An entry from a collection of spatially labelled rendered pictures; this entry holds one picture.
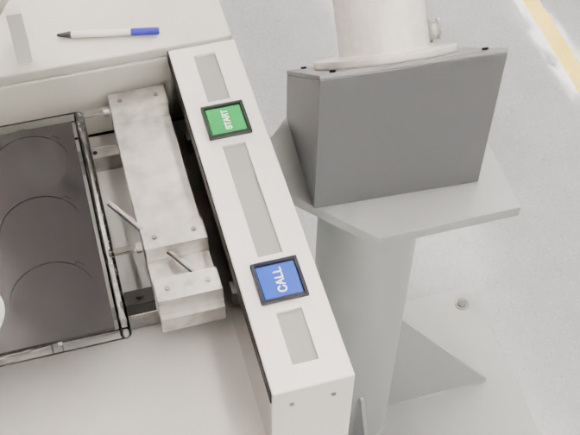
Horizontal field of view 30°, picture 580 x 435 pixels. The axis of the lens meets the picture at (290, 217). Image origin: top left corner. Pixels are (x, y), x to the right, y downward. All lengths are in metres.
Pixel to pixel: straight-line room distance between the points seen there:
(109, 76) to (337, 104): 0.35
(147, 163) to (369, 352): 0.61
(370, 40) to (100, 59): 0.37
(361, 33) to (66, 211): 0.44
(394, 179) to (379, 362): 0.53
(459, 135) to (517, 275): 1.06
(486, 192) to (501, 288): 0.93
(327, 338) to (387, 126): 0.33
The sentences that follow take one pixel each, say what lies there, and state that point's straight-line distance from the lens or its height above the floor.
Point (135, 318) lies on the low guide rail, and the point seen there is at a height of 0.84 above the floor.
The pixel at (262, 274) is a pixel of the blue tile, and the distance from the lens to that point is 1.25.
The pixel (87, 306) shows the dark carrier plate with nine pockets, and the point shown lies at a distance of 1.32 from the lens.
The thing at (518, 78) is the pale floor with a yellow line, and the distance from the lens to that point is 2.90.
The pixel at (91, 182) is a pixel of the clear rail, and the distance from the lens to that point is 1.43.
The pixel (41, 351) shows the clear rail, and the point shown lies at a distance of 1.29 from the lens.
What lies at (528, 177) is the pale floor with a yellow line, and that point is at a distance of 2.67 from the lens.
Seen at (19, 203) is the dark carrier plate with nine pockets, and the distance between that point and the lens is 1.43.
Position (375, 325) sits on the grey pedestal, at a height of 0.46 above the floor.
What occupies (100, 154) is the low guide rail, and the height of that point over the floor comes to 0.85.
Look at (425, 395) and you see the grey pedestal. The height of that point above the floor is 0.02.
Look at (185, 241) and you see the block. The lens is 1.35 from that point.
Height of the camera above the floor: 1.99
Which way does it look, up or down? 52 degrees down
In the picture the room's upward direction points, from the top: 1 degrees clockwise
